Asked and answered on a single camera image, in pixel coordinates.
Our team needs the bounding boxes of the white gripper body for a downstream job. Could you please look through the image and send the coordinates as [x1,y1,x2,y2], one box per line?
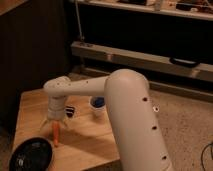
[47,97,67,121]

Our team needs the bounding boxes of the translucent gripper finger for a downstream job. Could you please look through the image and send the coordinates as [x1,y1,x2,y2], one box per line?
[60,119,69,130]
[40,118,50,131]

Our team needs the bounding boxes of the orange carrot-shaped pepper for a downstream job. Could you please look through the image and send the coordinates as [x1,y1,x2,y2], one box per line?
[52,121,60,147]

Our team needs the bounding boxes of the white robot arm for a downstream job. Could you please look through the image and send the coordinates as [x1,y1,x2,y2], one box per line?
[43,69,174,171]

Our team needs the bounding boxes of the black ceramic bowl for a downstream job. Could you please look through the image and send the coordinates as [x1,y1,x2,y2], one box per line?
[9,137,53,171]

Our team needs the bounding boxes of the wooden table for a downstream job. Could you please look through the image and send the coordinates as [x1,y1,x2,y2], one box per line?
[13,89,119,171]

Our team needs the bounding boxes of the white plastic cup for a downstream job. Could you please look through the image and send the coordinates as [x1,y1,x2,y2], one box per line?
[89,97,105,117]

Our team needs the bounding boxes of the blue object in cup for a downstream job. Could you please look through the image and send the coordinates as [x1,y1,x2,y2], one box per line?
[91,97,105,108]

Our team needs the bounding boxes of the dark wooden cabinet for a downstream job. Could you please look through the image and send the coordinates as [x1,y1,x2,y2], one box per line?
[0,0,70,132]

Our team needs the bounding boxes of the grey metal case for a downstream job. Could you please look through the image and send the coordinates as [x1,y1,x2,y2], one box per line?
[71,41,213,82]

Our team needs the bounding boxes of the metal vertical pole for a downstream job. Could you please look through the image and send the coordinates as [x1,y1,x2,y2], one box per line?
[74,0,85,44]

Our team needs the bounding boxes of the background shelf with clutter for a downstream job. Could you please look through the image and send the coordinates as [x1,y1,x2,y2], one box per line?
[69,0,213,21]

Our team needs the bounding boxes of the black case handle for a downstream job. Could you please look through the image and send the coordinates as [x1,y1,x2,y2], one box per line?
[169,58,200,68]

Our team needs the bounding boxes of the black cable on floor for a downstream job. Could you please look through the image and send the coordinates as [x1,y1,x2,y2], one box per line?
[200,141,213,171]

